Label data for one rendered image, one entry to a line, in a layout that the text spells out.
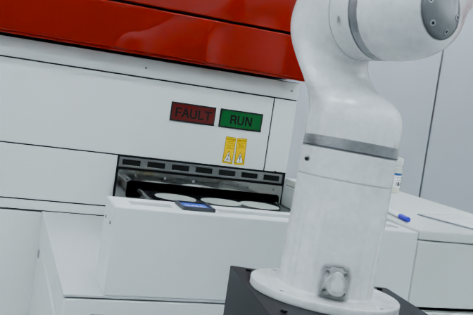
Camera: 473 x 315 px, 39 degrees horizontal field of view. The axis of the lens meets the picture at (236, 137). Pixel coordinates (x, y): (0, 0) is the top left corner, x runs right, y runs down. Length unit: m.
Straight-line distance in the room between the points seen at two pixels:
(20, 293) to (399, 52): 1.18
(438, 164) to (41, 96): 2.68
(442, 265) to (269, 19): 0.76
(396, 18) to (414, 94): 2.98
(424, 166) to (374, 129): 3.03
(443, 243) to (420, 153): 2.53
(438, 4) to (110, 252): 0.60
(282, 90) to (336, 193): 1.00
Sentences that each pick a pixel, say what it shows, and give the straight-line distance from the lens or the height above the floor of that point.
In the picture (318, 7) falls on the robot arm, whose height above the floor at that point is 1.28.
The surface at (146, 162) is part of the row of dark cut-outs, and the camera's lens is 1.68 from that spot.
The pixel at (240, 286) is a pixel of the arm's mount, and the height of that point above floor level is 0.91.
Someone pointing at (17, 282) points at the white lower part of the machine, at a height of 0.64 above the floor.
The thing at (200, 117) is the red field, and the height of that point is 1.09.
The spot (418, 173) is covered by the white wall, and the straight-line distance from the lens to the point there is 3.82.
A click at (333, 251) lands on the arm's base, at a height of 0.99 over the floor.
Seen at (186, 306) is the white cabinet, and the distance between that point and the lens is 1.11.
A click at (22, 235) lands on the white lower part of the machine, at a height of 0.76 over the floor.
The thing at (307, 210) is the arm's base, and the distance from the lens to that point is 0.82.
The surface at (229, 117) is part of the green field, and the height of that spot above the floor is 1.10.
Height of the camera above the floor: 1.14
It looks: 3 degrees down
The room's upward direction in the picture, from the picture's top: 8 degrees clockwise
